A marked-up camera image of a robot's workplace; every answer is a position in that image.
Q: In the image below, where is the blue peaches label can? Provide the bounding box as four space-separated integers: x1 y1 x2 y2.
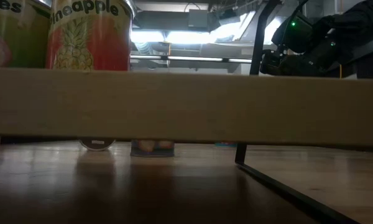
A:
129 139 176 158

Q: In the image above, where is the green Oranges label can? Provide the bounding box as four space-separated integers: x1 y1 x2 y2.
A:
0 0 52 68

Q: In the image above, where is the tall blue Cherries can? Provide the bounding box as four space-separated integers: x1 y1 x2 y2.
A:
213 141 238 148

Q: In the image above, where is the teal Tomatoes label can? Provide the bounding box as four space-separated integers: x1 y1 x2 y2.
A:
77 138 116 152

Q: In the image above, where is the wooden shelf with black frame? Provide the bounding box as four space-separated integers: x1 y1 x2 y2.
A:
0 0 373 224

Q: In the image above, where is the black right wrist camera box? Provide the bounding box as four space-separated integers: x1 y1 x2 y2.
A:
272 12 315 54

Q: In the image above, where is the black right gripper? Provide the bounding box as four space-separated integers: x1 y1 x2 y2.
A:
260 37 341 77

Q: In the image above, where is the red Pineapple label can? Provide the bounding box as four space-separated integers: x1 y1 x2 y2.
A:
45 0 137 72

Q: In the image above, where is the long light bar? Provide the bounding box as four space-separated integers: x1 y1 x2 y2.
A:
129 54 252 64

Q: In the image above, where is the grey wall box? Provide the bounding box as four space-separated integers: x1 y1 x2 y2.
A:
188 9 210 29

